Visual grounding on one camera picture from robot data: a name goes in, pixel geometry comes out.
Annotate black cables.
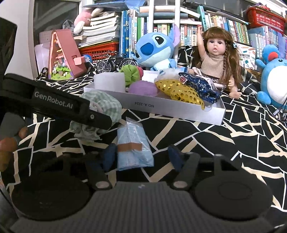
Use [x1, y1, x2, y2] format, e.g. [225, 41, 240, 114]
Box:
[272, 90, 287, 121]

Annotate stack of books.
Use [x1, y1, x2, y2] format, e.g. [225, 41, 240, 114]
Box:
[78, 11, 121, 47]

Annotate white printed box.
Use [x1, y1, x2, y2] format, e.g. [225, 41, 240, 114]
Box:
[233, 41, 257, 70]

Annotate person's left hand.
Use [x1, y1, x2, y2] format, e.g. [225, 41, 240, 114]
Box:
[0, 127, 28, 172]

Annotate white foam roll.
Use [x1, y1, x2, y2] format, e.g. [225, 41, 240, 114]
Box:
[94, 72, 125, 93]

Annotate pink triangular dollhouse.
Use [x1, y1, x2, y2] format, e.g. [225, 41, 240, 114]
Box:
[48, 29, 88, 80]

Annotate blue alien plush toy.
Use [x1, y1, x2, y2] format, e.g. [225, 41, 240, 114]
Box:
[131, 23, 181, 74]

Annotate green mesh pink scrunchie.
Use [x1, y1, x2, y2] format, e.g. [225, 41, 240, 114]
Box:
[118, 65, 144, 87]

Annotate long-haired doll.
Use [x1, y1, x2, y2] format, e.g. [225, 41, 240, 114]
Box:
[186, 26, 243, 100]

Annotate fluffy purple plush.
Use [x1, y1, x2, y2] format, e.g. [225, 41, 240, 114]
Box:
[128, 80, 158, 97]

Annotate green checked cloth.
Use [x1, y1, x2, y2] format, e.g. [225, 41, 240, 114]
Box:
[69, 91, 123, 140]

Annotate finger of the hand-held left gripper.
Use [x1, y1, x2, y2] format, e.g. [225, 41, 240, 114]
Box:
[88, 101, 113, 131]

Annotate light blue plastic packet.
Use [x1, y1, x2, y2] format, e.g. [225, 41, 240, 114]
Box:
[117, 118, 155, 172]

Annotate white pipe frame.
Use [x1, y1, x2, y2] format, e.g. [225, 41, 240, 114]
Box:
[148, 0, 181, 65]

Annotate navy floral pouch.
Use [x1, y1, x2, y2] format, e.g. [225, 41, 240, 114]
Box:
[178, 72, 221, 103]

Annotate pink rabbit plush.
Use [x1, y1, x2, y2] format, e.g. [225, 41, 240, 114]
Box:
[74, 7, 105, 34]

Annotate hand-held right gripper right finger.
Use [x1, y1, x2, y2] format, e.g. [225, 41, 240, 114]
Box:
[167, 144, 232, 189]

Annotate row of upright books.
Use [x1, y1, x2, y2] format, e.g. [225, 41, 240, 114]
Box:
[120, 6, 287, 57]

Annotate red plastic basket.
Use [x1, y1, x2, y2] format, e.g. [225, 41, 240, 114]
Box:
[78, 41, 120, 62]
[246, 7, 286, 34]

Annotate beige paper roll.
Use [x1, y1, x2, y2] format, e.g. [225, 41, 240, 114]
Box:
[139, 6, 186, 14]

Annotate white paper bag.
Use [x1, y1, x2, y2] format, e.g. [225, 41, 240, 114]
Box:
[35, 44, 51, 74]

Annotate white cardboard box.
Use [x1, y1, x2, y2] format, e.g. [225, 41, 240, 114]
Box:
[83, 69, 226, 126]

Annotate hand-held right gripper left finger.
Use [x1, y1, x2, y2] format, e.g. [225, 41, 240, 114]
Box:
[60, 143, 118, 190]

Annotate black white patterned blanket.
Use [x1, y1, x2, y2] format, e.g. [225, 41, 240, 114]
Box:
[0, 45, 287, 215]

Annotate round blue mouse plush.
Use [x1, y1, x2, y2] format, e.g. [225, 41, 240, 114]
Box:
[254, 44, 287, 110]

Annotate miniature black bicycle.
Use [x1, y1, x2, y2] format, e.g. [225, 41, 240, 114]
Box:
[96, 52, 139, 73]

